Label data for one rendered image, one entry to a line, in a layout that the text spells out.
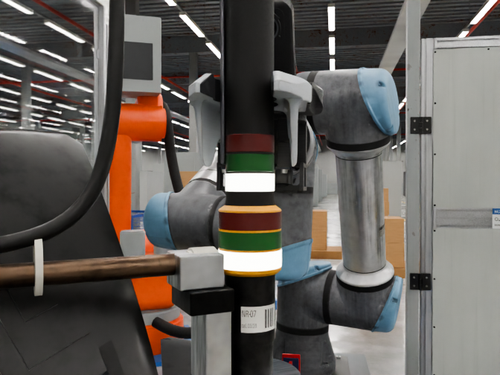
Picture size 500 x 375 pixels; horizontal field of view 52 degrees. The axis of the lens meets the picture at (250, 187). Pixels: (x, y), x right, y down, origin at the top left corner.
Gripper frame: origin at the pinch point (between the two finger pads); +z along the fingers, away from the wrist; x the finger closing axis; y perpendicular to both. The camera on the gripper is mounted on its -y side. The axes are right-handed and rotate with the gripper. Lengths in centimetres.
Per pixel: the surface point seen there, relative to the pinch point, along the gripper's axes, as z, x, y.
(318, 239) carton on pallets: -926, 23, 104
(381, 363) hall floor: -380, -43, 145
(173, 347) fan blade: -24.0, 12.0, 25.1
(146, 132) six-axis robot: -378, 149, -38
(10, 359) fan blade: 5.7, 12.0, 16.5
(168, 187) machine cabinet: -1038, 349, 9
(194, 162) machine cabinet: -1038, 290, -44
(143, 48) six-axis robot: -364, 147, -105
